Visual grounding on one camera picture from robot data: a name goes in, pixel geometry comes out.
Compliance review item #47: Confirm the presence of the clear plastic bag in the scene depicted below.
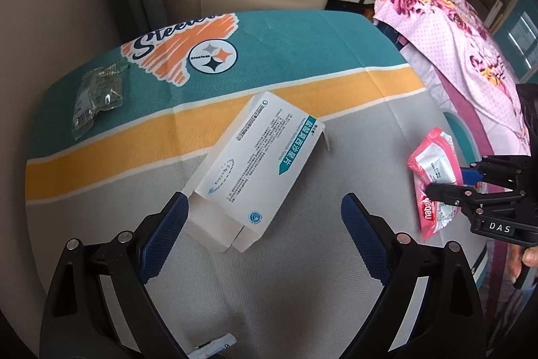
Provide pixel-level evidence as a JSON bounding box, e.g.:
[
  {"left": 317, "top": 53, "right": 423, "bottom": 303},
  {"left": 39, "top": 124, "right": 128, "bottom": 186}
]
[{"left": 71, "top": 62, "right": 129, "bottom": 140}]

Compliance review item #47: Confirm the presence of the white and blue sachet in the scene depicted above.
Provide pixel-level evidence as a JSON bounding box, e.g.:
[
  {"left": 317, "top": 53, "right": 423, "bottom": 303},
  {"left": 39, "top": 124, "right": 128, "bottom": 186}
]
[{"left": 187, "top": 334, "right": 237, "bottom": 359}]

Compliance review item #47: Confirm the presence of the pink floral blanket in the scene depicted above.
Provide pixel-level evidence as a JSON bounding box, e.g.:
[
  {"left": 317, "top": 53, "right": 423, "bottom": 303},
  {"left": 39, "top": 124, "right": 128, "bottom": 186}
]
[{"left": 373, "top": 0, "right": 532, "bottom": 301}]

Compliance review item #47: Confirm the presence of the person's right hand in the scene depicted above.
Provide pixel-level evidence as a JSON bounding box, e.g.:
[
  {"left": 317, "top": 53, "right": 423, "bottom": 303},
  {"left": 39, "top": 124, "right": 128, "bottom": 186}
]
[{"left": 506, "top": 243, "right": 538, "bottom": 285}]

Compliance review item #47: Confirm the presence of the teal printed tablecloth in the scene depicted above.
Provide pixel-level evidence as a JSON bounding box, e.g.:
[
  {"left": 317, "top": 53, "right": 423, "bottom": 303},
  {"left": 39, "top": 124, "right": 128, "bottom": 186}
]
[{"left": 25, "top": 10, "right": 488, "bottom": 359}]

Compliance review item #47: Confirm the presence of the white medicine box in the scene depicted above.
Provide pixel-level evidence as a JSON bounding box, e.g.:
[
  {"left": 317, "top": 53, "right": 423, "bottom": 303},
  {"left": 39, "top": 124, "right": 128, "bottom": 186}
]
[{"left": 185, "top": 91, "right": 329, "bottom": 254}]

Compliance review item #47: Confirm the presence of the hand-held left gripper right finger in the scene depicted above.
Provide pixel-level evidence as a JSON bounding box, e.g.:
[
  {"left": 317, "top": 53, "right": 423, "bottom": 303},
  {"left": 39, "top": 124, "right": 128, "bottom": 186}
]
[{"left": 340, "top": 193, "right": 490, "bottom": 359}]

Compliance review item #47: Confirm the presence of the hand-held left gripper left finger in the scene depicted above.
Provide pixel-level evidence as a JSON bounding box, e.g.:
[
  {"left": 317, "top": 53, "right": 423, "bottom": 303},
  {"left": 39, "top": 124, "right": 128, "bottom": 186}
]
[{"left": 40, "top": 191, "right": 190, "bottom": 359}]

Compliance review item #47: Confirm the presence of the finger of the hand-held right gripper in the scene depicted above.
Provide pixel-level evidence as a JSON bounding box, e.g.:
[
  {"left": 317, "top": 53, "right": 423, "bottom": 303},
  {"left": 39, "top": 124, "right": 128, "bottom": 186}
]
[
  {"left": 425, "top": 182, "right": 528, "bottom": 217},
  {"left": 459, "top": 155, "right": 532, "bottom": 187}
]

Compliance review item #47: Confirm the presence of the pink snack packet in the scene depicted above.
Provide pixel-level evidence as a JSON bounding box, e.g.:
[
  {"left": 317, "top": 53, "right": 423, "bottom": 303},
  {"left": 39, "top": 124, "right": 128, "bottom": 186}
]
[{"left": 407, "top": 127, "right": 463, "bottom": 244}]

